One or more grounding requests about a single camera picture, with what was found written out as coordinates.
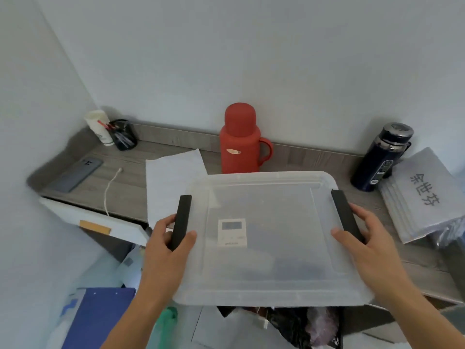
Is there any person's left hand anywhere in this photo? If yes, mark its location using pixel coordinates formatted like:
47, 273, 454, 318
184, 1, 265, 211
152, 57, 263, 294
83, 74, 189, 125
140, 214, 197, 298

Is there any person's right hand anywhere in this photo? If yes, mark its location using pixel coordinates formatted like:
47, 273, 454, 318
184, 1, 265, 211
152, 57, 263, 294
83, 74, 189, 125
331, 203, 407, 306

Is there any clear plastic storage box lid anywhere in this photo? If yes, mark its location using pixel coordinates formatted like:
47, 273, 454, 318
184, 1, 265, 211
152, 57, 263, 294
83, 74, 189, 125
173, 171, 375, 308

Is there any person's right forearm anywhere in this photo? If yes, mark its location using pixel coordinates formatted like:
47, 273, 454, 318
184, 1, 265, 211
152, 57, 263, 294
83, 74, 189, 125
374, 280, 465, 349

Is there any person's left forearm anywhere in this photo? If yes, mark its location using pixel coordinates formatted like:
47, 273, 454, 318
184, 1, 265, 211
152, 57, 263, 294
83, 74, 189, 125
100, 287, 178, 349

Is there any white paper sheet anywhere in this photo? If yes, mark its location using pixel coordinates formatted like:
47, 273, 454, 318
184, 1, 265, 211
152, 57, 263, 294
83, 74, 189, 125
145, 149, 208, 229

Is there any dark blue insulated bottle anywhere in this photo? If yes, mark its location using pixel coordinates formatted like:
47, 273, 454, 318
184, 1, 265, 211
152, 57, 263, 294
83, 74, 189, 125
350, 122, 415, 192

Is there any stack of grey document pouches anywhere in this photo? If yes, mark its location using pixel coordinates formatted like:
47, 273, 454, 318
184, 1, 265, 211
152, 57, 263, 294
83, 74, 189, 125
379, 147, 465, 244

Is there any white open drawer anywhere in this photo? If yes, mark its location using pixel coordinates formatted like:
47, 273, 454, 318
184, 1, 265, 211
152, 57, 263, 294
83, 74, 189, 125
39, 197, 149, 247

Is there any black plastic bag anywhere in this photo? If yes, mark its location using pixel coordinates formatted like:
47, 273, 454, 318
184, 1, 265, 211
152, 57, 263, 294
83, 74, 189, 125
267, 307, 313, 349

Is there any red thermos jug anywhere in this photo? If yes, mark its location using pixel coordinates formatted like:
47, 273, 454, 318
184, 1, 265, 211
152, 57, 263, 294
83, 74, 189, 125
219, 102, 274, 174

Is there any blue clipboard folder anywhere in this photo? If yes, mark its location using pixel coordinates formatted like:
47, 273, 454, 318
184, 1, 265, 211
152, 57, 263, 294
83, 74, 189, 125
60, 287, 136, 349

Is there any black mesh pen holder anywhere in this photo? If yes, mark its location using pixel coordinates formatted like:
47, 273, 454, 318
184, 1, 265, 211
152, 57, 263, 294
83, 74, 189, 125
108, 119, 138, 151

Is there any grey smartphone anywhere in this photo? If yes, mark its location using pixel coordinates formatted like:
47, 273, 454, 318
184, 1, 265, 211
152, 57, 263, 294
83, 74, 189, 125
46, 157, 104, 193

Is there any white tube bottle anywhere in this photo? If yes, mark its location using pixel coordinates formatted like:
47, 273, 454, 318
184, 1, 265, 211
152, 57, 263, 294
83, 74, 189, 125
85, 110, 115, 146

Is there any white charging cable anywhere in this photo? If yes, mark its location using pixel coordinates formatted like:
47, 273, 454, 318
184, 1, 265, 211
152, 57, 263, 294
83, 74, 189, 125
103, 167, 124, 216

